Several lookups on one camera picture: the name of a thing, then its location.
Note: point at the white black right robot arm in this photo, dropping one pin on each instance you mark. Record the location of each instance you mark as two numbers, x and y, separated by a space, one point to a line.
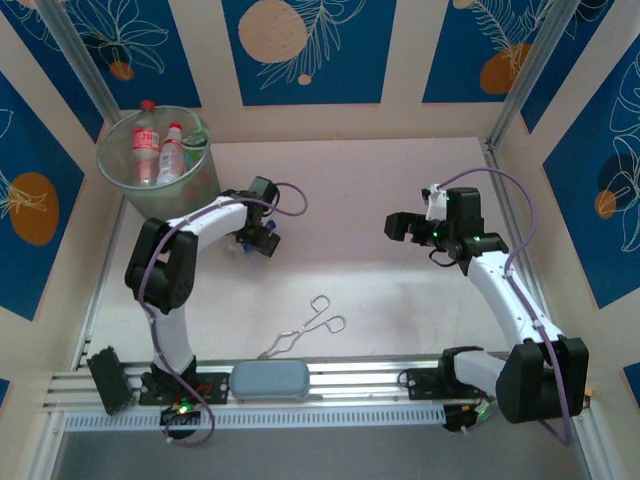
505 300

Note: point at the clear cola bottle red label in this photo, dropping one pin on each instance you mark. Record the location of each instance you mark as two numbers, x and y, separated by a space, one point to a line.
145 142

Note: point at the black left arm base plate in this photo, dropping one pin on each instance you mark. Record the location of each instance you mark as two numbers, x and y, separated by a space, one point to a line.
215 387

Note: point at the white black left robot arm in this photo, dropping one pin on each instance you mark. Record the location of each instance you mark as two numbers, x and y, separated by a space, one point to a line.
170 260

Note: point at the black rectangular block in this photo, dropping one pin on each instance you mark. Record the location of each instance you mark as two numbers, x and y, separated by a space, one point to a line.
110 382

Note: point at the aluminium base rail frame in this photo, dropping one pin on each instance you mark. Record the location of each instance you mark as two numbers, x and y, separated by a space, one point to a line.
360 380

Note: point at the blue cap clear bottle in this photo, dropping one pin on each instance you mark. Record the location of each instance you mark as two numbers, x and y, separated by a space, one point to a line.
233 248

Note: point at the metal scissor tongs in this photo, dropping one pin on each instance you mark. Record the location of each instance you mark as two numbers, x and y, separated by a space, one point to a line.
316 322

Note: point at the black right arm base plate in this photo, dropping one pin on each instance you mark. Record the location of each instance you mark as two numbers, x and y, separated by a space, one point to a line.
425 385

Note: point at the red cap white label bottle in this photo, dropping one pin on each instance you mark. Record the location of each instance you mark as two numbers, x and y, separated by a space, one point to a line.
170 155

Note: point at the black controller board green LED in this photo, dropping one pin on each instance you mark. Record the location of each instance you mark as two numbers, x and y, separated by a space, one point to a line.
470 415
180 412

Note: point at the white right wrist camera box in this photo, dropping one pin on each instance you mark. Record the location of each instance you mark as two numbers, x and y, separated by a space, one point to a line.
435 202

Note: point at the aluminium corner post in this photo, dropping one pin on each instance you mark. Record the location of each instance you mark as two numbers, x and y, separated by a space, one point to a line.
73 50
545 55

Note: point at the grey-blue oblong case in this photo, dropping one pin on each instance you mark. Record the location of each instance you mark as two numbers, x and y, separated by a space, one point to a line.
269 381

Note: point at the translucent grey waste bin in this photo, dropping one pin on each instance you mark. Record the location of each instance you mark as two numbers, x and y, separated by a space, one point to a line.
165 197

